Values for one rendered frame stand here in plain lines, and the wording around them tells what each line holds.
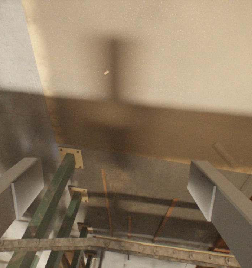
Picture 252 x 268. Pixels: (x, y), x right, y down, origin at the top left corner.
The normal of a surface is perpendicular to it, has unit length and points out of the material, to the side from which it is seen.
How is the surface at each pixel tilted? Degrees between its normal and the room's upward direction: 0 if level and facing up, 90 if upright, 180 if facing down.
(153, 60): 0
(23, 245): 90
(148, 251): 90
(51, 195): 90
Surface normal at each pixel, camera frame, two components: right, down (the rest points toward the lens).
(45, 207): 0.04, -0.78
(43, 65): -0.12, 0.61
